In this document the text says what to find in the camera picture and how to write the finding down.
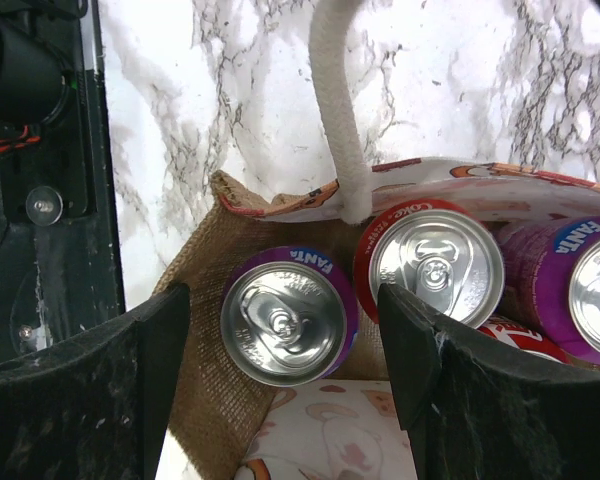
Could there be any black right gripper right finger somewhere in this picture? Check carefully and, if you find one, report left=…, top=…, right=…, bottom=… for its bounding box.
left=378, top=284, right=600, bottom=479

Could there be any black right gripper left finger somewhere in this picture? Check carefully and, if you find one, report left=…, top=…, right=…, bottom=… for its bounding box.
left=0, top=284, right=190, bottom=479

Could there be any red soda can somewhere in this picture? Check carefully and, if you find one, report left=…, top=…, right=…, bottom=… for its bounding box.
left=479, top=315, right=570, bottom=364
left=353, top=198, right=505, bottom=329

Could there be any canvas bag with cat print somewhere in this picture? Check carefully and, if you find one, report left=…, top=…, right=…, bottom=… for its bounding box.
left=157, top=1, right=600, bottom=479

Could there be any purple soda can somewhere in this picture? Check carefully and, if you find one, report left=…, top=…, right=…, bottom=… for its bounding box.
left=496, top=215, right=600, bottom=365
left=220, top=246, right=359, bottom=387

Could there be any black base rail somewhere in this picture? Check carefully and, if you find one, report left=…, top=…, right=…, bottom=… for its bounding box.
left=0, top=1, right=125, bottom=363

